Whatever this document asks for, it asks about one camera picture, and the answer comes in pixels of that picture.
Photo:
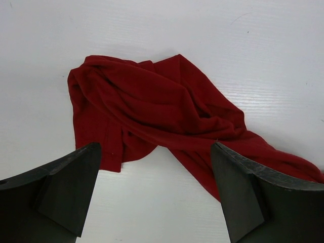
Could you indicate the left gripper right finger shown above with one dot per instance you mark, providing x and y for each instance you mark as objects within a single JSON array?
[{"x": 261, "y": 204}]

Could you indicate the red t shirt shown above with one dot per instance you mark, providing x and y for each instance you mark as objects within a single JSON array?
[{"x": 131, "y": 108}]

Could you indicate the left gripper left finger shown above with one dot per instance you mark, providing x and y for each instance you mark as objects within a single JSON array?
[{"x": 50, "y": 203}]

